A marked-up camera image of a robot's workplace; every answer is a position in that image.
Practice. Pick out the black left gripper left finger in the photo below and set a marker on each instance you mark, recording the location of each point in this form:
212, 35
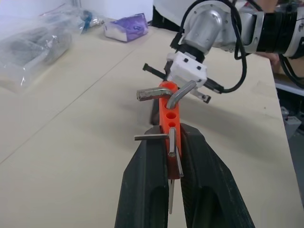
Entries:
142, 180

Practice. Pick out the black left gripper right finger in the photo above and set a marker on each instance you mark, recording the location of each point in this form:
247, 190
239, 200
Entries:
209, 180

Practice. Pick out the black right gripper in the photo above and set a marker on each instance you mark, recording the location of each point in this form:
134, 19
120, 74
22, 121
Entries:
154, 71

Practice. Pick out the large silver hex key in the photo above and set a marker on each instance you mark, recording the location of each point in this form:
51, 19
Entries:
183, 92

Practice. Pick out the orange hex key holder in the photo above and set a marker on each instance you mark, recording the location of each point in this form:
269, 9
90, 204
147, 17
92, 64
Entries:
169, 116

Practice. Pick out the large dark hex key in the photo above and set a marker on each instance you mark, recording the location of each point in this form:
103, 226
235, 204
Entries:
149, 94

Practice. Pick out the thin silver hex key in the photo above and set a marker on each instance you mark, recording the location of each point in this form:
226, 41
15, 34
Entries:
171, 197
180, 166

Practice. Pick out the medium silver hex key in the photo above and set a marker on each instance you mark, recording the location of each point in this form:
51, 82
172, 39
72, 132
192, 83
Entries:
172, 142

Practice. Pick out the small silver hex key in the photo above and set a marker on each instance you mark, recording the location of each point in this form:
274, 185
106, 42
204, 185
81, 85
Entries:
149, 137

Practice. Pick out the bare person hand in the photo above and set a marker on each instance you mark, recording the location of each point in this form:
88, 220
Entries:
272, 60

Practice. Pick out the purple and white package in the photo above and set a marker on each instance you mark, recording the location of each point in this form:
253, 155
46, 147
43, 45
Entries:
128, 28

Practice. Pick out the black garment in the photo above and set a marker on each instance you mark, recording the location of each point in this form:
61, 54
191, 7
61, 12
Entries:
164, 14

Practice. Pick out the small clear plastic bag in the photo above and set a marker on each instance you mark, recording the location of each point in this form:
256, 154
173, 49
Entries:
88, 20

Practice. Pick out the large clear plastic bag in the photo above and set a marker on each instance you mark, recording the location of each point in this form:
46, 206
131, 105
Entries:
28, 50

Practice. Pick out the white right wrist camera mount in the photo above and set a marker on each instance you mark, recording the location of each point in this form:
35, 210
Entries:
190, 69

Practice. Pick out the grey metal frame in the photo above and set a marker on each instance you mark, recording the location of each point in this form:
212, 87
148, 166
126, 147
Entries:
289, 111

